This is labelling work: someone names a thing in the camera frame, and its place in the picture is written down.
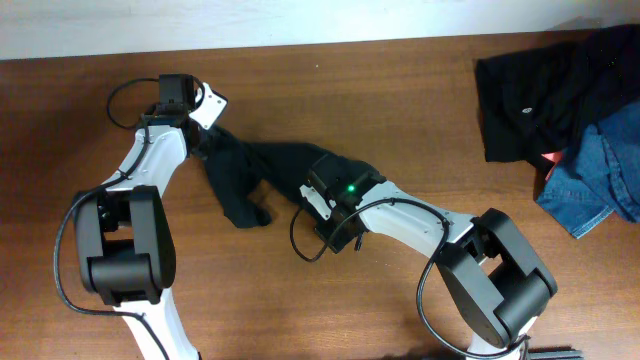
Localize dark green cloth garment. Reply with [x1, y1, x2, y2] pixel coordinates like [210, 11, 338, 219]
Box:
[197, 124, 386, 230]

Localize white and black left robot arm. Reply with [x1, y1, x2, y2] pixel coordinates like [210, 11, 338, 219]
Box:
[65, 74, 205, 359]

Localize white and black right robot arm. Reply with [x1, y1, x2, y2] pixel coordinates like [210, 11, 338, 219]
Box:
[299, 155, 558, 359]

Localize blue denim jeans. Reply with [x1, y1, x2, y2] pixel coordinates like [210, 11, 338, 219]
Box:
[536, 102, 639, 239]

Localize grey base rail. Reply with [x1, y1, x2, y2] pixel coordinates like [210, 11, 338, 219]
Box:
[524, 348, 585, 360]

